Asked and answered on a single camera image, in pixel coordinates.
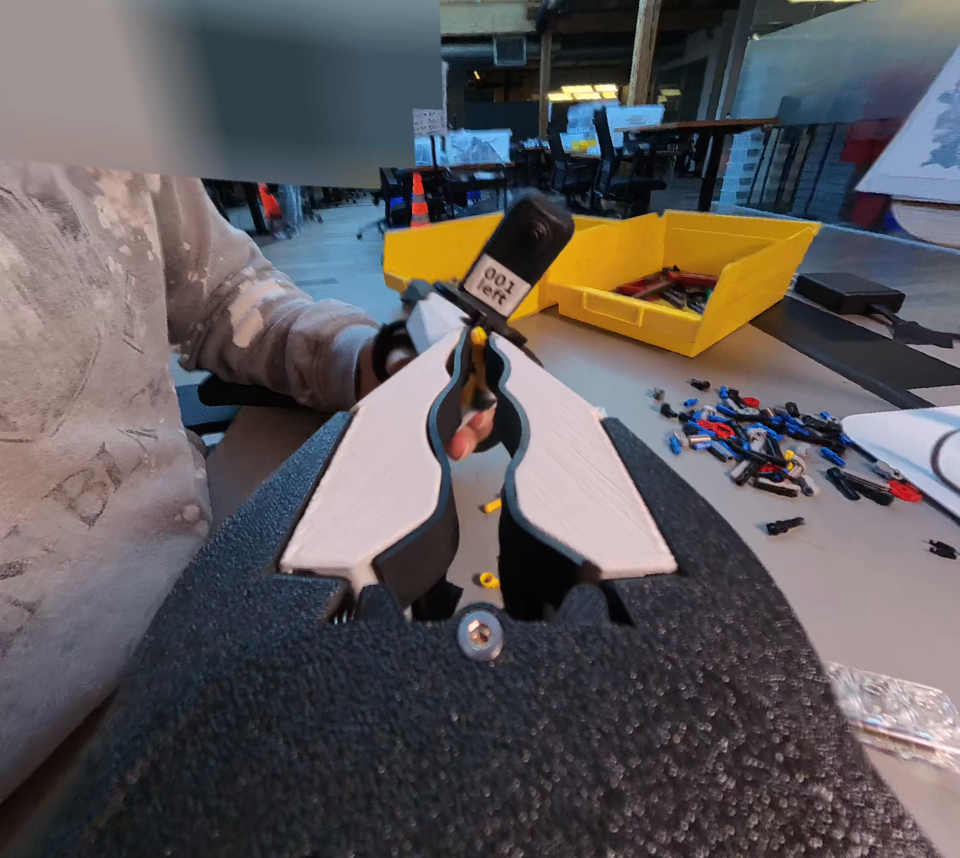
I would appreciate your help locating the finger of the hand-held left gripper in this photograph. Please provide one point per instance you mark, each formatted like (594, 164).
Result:
(435, 322)

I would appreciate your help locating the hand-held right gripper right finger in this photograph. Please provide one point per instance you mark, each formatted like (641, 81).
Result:
(585, 498)

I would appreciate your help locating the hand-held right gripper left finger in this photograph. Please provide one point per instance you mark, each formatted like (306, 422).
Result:
(360, 498)

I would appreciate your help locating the yellow piston crank assembly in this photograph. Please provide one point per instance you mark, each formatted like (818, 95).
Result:
(475, 386)

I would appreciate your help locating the person's left forearm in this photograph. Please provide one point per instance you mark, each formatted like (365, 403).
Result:
(315, 348)

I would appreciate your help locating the grey desk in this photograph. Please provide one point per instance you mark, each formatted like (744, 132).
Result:
(825, 588)

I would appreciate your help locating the black desk mat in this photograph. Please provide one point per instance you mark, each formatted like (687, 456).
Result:
(825, 348)

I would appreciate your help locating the person's left hand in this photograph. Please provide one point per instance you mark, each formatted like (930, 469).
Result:
(469, 434)

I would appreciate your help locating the yellow storage bin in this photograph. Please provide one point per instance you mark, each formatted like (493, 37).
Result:
(427, 258)
(750, 251)

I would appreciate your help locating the black office chair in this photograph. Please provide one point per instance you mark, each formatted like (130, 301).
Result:
(566, 161)
(611, 153)

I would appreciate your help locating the orange traffic cone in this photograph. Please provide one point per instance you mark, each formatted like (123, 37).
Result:
(420, 206)
(268, 198)

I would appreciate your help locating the heap of red black parts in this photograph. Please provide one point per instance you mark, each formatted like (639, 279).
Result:
(660, 284)

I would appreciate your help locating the white flip chart sheet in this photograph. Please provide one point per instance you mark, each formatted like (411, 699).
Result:
(429, 122)

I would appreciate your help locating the ceiling light panel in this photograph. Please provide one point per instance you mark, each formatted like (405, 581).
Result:
(585, 92)

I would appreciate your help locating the pile of small building parts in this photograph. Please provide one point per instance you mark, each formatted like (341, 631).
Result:
(750, 434)

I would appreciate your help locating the wooden high table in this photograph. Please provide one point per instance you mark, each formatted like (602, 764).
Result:
(697, 123)

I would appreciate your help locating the black pin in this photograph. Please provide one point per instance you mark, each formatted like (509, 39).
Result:
(785, 525)
(941, 549)

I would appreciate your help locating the white board with motor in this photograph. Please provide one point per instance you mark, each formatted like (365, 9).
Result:
(900, 446)

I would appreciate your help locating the black power adapter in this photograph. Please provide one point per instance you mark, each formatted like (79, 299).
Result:
(847, 292)

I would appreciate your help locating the clear plastic building piece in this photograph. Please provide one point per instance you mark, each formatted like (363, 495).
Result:
(896, 712)

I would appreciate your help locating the wall air vent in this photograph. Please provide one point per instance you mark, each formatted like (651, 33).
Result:
(510, 51)

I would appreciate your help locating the wooden post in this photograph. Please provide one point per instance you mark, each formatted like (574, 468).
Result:
(649, 11)

